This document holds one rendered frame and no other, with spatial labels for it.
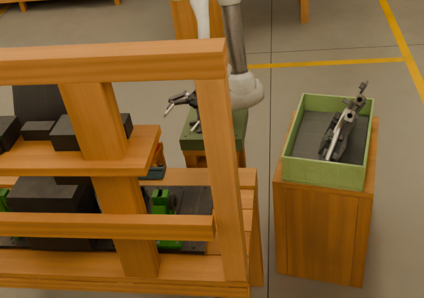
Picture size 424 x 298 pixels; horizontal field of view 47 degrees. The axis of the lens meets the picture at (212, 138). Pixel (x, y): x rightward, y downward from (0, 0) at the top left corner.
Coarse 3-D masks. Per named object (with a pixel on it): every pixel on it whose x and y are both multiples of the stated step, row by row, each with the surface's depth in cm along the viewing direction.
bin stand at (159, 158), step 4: (160, 144) 295; (160, 148) 294; (156, 152) 289; (160, 152) 298; (156, 156) 286; (160, 156) 298; (152, 160) 284; (156, 160) 285; (160, 160) 300; (164, 160) 304; (152, 164) 281; (156, 164) 303; (164, 164) 304
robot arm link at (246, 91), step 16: (224, 0) 251; (240, 0) 254; (224, 16) 257; (240, 16) 259; (240, 32) 260; (240, 48) 262; (240, 64) 265; (240, 80) 266; (256, 80) 272; (240, 96) 268; (256, 96) 270
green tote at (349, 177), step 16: (304, 96) 293; (320, 96) 290; (336, 96) 286; (368, 112) 286; (368, 128) 259; (288, 144) 259; (368, 144) 263; (288, 160) 249; (304, 160) 245; (320, 160) 243; (288, 176) 255; (304, 176) 252; (320, 176) 248; (336, 176) 245; (352, 176) 242
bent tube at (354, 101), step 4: (356, 96) 245; (360, 96) 245; (364, 96) 245; (352, 100) 252; (356, 100) 245; (360, 100) 248; (348, 104) 257; (352, 104) 254; (360, 104) 245; (348, 108) 257; (344, 112) 258; (336, 124) 258
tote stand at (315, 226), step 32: (288, 128) 295; (288, 192) 261; (320, 192) 254; (352, 192) 247; (288, 224) 276; (320, 224) 269; (352, 224) 261; (288, 256) 294; (320, 256) 285; (352, 256) 277
